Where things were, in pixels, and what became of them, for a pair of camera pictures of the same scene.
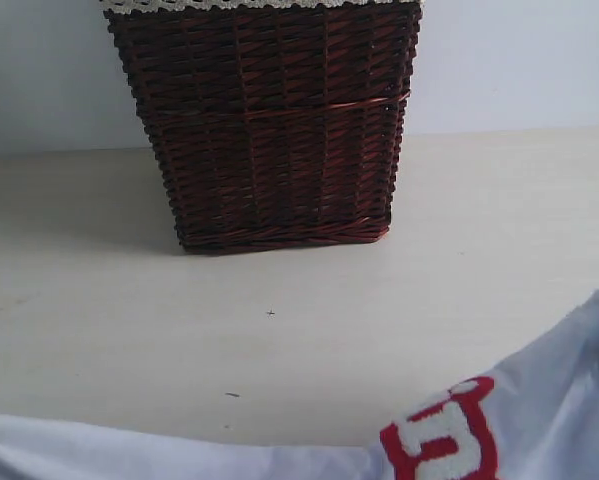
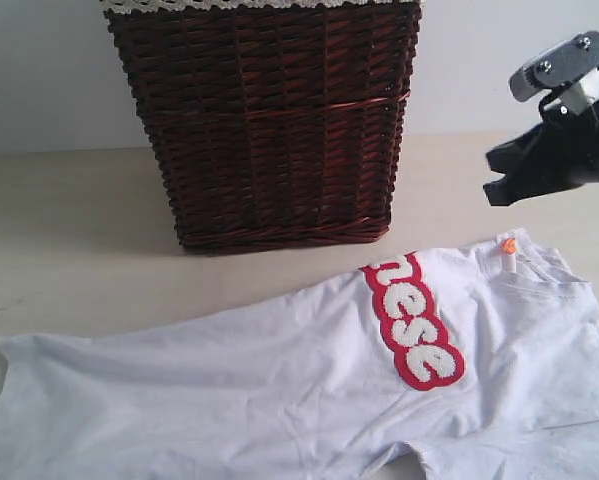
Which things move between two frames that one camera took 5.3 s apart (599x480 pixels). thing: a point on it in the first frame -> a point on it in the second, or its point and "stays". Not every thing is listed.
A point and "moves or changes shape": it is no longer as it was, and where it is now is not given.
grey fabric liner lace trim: (185, 5) stays
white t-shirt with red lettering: (551, 416) moves or changes shape
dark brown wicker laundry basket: (276, 126) stays
